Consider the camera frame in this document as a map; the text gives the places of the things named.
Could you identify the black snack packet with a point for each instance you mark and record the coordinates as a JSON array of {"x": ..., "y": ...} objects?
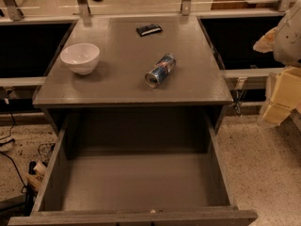
[{"x": 148, "y": 30}]

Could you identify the open grey top drawer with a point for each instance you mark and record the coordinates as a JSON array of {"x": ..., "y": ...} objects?
[{"x": 136, "y": 167}]

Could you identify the white ceramic bowl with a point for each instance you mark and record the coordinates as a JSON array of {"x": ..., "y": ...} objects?
[{"x": 81, "y": 58}]

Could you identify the metal post far left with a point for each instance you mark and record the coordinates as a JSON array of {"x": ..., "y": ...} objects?
[{"x": 14, "y": 12}]

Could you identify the metal post centre left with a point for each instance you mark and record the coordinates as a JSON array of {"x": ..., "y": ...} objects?
[{"x": 83, "y": 8}]

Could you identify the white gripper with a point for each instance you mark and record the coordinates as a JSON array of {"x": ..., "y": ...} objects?
[{"x": 289, "y": 40}]

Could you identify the metal rail bracket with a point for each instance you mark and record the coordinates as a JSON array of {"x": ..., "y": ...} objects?
[{"x": 239, "y": 94}]

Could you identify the grey cabinet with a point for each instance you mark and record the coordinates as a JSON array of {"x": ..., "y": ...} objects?
[{"x": 125, "y": 58}]

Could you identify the power strip with plugs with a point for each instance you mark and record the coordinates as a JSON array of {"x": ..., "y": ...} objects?
[{"x": 35, "y": 175}]

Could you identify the red bull can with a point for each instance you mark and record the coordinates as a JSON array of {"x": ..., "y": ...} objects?
[{"x": 160, "y": 71}]

